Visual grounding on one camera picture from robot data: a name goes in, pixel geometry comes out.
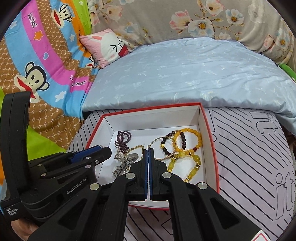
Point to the left hand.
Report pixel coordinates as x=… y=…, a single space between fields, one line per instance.
x=23 y=228

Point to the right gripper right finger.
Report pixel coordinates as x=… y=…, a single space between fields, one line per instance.
x=157 y=189

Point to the light blue quilt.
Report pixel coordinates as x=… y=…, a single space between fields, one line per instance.
x=216 y=73

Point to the grey floral duvet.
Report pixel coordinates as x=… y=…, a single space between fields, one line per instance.
x=255 y=24

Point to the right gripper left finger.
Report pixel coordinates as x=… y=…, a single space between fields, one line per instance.
x=138 y=190

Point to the pink rabbit pillow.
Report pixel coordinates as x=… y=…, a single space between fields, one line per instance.
x=105 y=47

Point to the thin gold bangle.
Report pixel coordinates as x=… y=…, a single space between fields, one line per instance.
x=163 y=148

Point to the silver rhinestone hair clip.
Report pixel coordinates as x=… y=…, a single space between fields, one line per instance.
x=125 y=162

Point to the grey lined bedsheet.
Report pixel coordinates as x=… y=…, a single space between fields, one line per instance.
x=256 y=171

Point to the green plastic object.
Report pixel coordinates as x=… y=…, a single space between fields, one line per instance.
x=289 y=71

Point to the colourful monkey cartoon blanket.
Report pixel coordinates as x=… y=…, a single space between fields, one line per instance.
x=41 y=53

